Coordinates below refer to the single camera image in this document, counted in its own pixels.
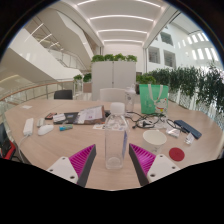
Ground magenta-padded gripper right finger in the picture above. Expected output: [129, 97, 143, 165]
[128, 143, 182, 187]

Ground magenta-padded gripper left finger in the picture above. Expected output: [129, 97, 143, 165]
[45, 143, 97, 188]

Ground clear plastic water bottle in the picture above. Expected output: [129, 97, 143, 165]
[104, 101, 130, 171]

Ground flat round red coaster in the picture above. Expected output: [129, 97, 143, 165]
[168, 147, 186, 163]

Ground white cup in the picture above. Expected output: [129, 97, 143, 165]
[142, 129, 168, 155]

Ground small white packet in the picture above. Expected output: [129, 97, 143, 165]
[165, 127, 182, 138]
[184, 132, 196, 146]

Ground small teal marker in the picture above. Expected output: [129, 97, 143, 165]
[59, 124, 74, 132]

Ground white computer mouse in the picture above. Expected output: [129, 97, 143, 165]
[37, 124, 55, 136]

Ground dark blue keyboard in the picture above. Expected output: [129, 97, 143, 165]
[173, 119, 203, 140]

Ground small white box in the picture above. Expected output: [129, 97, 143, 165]
[52, 113, 67, 123]

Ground small white adapter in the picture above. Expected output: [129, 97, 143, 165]
[36, 117, 46, 128]

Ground black notebook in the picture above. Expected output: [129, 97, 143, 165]
[63, 111, 83, 125]

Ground small red black case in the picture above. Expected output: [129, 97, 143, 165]
[44, 112, 58, 121]

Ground white power strip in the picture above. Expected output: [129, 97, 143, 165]
[22, 117, 35, 137]

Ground colourful sticker sheet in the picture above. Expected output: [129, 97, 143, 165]
[92, 123, 107, 131]

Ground red black chair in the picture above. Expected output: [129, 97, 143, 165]
[0, 122, 17, 160]

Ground green tote bag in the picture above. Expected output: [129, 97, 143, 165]
[138, 83, 170, 115]

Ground clear shaker bottle white lid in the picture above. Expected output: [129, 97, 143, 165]
[124, 84, 137, 113]

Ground white chair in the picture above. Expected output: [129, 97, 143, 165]
[99, 87, 127, 103]

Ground low planter with plants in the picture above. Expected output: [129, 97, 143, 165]
[135, 73, 157, 86]

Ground row of green plants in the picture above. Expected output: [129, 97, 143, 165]
[146, 64, 224, 114]

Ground small potted plants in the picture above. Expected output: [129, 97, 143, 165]
[73, 72, 93, 94]

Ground white cabinet with plants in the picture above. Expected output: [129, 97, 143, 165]
[90, 53, 138, 102]

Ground ceiling light strips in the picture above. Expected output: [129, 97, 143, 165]
[76, 0, 163, 44]

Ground black cables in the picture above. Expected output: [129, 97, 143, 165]
[125, 111, 178, 130]

